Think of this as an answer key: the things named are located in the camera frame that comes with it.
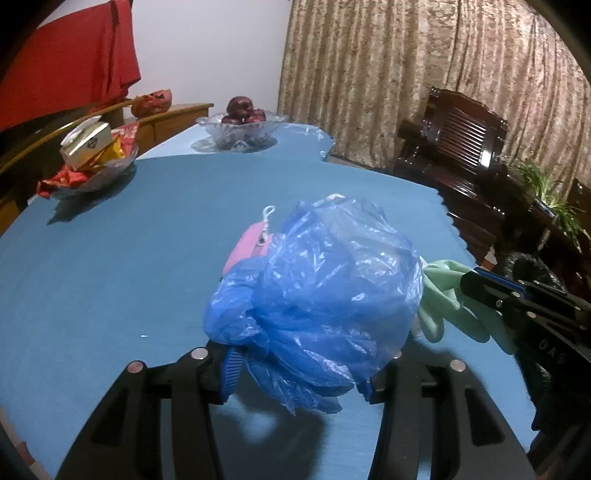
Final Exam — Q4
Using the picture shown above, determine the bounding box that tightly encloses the white yellow carton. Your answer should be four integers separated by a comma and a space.
59, 117, 114, 169

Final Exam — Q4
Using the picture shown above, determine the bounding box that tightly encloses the red cloth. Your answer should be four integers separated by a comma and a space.
0, 0, 141, 132

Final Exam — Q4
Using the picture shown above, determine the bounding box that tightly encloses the yellow snack packet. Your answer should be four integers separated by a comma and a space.
99, 138, 127, 162

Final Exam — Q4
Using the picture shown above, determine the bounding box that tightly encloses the green rubber glove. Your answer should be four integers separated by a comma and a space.
418, 259, 518, 356

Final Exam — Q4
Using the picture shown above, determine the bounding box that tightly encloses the potted green plant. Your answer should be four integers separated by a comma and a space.
510, 159, 585, 245

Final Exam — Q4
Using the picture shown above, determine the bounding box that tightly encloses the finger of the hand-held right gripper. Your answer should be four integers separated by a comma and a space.
458, 269, 539, 326
475, 265, 578, 301

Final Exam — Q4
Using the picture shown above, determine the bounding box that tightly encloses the floral beige curtain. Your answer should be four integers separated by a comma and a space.
277, 0, 591, 199

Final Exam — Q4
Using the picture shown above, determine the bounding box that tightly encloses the blue plastic bag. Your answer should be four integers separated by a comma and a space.
203, 198, 426, 416

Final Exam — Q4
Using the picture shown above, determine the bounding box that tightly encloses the glass fruit bowl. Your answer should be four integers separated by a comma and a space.
191, 113, 288, 152

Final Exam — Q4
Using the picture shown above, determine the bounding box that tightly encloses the red crumpled snack wrapper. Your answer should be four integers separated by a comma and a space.
37, 167, 100, 200

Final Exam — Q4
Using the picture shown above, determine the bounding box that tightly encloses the large blue tablecloth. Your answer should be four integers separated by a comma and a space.
0, 152, 541, 480

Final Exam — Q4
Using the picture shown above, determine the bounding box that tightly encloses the dark wooden side table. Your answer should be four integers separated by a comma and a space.
494, 185, 591, 282

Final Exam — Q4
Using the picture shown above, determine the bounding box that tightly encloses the red snack packet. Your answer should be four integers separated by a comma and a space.
111, 124, 140, 148

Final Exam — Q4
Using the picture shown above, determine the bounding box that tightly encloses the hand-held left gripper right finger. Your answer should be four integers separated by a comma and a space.
358, 351, 539, 480

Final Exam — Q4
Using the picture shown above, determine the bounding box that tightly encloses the red bag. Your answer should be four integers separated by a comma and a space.
131, 89, 173, 117

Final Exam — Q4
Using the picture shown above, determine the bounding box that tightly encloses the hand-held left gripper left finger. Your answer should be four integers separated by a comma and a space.
55, 347, 245, 480

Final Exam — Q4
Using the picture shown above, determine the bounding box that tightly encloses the dark wooden slatted armchair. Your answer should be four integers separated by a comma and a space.
392, 87, 509, 259

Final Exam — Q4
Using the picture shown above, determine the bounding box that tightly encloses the glass snack bowl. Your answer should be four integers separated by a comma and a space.
48, 143, 139, 200

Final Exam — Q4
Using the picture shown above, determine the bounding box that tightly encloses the black lined trash bin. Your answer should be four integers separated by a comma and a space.
496, 251, 568, 296

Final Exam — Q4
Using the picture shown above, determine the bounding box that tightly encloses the pink face mask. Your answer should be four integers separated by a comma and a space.
221, 193, 348, 283

